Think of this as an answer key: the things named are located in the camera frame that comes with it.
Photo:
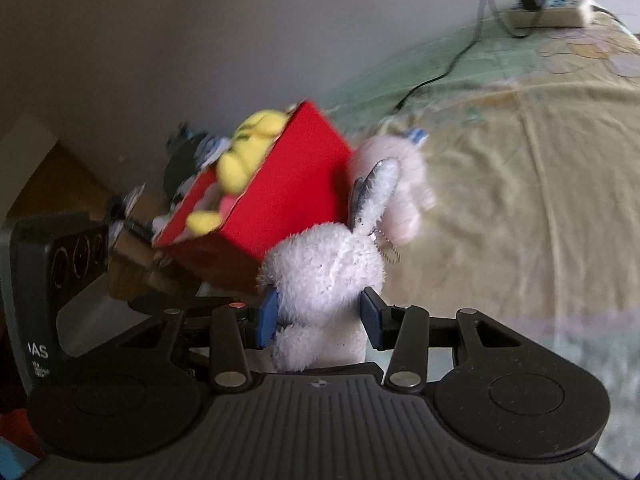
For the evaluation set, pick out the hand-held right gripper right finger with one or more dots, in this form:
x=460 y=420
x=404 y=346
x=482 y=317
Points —
x=372 y=321

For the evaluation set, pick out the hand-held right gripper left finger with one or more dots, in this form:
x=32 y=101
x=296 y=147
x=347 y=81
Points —
x=268 y=317

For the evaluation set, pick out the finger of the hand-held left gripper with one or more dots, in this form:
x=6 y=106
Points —
x=140 y=227

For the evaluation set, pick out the white plush rabbit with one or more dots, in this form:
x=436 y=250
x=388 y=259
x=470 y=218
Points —
x=320 y=270

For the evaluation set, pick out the red cardboard box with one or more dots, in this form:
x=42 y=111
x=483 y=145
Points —
x=295 y=195

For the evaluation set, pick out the yellow plush tiger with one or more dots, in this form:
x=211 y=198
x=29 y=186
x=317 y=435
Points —
x=250 y=147

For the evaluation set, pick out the pink plush toy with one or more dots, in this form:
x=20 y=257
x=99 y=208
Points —
x=407 y=180

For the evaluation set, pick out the dark green object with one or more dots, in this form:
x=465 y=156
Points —
x=187 y=170

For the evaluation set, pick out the wooden furniture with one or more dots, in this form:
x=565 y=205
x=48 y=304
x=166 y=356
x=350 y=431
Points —
x=70 y=180

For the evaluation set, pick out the printed bed sheet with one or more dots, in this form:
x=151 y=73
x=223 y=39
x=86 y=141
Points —
x=525 y=185

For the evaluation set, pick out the white power strip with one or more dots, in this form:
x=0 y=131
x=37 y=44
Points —
x=555 y=10

